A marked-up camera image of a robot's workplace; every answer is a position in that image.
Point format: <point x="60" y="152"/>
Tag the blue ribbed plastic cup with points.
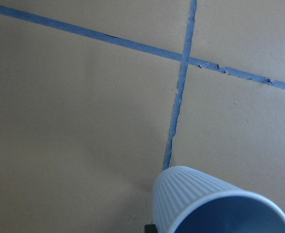
<point x="188" y="201"/>

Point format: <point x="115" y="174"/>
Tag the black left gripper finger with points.
<point x="150" y="228"/>

